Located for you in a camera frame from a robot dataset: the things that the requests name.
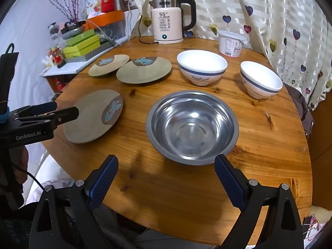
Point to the clear storage box orange lid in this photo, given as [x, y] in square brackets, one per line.
[106, 16]

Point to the white bowl blue band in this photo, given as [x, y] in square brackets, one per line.
[202, 62]
[259, 80]

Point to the person's left hand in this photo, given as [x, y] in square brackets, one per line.
[20, 160]

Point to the large green box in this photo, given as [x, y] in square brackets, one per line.
[77, 48]

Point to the white plastic tub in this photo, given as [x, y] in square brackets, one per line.
[230, 44]

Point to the wooden cabinet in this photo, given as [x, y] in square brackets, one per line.
[321, 147]

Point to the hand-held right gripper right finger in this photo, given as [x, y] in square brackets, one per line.
[229, 181]

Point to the heart print curtain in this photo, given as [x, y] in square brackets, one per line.
[233, 5]

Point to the white bedding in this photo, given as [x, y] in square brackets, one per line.
[51, 171]

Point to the cream electric kettle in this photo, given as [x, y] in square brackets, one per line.
[167, 23]

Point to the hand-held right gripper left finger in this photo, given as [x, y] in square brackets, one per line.
[103, 184]

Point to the red bottle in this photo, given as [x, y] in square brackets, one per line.
[57, 84]

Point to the stainless steel bowl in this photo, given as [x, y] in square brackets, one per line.
[192, 127]

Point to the flat green box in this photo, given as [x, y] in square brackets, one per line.
[80, 35]

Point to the beige plate blue motif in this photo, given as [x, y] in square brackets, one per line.
[88, 124]
[145, 70]
[109, 66]

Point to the person's grey pants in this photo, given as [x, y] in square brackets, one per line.
[145, 241]

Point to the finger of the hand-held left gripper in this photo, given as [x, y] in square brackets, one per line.
[66, 115]
[41, 107]

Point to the small red figurine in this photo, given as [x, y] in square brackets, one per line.
[57, 57]

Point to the grey zigzag striped box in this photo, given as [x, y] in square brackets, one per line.
[90, 53]

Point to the grey handheld device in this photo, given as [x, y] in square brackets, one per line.
[72, 31]

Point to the dark dotted cloth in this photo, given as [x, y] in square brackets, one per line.
[300, 103]

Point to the purple flower branches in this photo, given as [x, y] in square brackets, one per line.
[73, 10]

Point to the fluffy beige cloth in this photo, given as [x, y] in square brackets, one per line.
[320, 212]

